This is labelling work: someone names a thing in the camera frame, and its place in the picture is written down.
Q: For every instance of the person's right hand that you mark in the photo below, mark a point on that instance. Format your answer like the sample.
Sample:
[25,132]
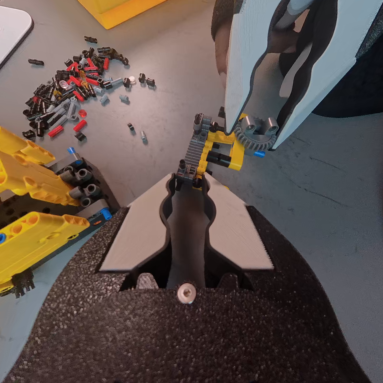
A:
[221,59]

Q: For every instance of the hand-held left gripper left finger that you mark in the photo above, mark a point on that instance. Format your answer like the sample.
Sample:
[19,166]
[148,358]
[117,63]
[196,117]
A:
[140,236]

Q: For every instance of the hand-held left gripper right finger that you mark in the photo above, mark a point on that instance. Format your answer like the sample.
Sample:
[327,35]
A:
[236,236]

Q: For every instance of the pale rounded board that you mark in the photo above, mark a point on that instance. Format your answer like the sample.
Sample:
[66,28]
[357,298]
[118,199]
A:
[12,30]

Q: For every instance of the black padded armrest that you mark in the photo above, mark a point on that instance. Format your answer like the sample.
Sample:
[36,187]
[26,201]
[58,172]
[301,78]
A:
[359,89]

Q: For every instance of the pile of small lego pins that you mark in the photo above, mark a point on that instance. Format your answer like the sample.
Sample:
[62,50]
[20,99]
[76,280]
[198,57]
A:
[68,89]

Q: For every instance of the single light grey lego pin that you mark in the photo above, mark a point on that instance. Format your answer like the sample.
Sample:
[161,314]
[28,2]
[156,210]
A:
[144,136]

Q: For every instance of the yellow plastic storage bin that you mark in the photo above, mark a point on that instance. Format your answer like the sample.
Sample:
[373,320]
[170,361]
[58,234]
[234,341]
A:
[119,12]

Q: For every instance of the yellow lego beam with black pins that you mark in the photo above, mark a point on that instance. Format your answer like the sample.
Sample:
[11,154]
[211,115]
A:
[236,152]

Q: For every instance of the grey lego gear with blue pins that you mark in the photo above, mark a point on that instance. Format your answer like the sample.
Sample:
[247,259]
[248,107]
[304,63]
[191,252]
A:
[255,136]

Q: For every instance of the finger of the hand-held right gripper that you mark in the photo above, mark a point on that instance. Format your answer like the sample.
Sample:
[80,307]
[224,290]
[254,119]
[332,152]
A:
[338,45]
[245,45]

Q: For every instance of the grey yellow lego rack assembly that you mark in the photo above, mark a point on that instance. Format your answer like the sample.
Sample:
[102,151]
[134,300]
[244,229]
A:
[194,149]

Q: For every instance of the large yellow black lego model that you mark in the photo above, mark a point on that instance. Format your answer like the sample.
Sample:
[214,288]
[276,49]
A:
[39,239]

